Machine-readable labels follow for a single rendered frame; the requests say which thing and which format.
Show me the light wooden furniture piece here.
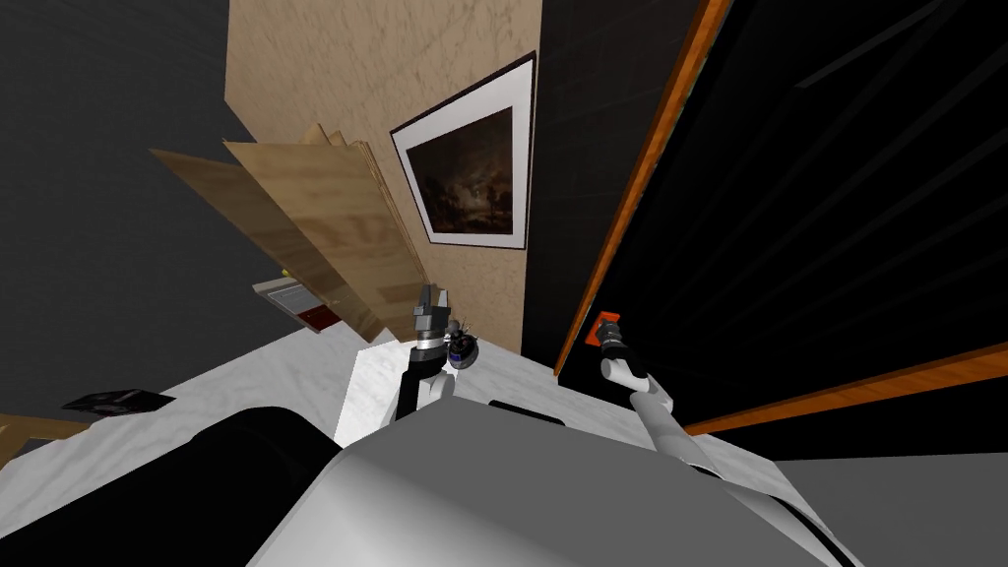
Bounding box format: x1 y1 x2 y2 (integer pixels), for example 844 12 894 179
0 412 93 472

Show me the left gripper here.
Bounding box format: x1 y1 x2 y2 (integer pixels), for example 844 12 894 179
412 283 452 345

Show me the flat black object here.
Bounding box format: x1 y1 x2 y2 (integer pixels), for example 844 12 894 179
61 388 176 416

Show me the light wooden cupboard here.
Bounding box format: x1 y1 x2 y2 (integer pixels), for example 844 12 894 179
149 121 436 345

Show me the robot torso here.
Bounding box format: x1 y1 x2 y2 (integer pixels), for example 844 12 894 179
245 393 851 567

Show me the black door leaf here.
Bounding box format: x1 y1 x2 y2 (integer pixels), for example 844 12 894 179
557 0 1008 433

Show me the dark framed wall picture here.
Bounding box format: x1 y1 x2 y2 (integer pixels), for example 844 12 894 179
389 50 538 252

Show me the orange door handle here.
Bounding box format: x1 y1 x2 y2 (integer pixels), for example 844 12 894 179
586 311 623 347

